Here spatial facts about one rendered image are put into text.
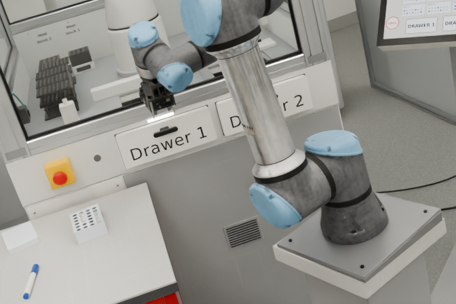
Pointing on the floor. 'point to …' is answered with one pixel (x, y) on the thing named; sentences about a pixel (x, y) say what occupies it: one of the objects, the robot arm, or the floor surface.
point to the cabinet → (214, 219)
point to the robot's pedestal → (419, 296)
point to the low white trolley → (94, 258)
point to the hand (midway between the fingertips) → (161, 107)
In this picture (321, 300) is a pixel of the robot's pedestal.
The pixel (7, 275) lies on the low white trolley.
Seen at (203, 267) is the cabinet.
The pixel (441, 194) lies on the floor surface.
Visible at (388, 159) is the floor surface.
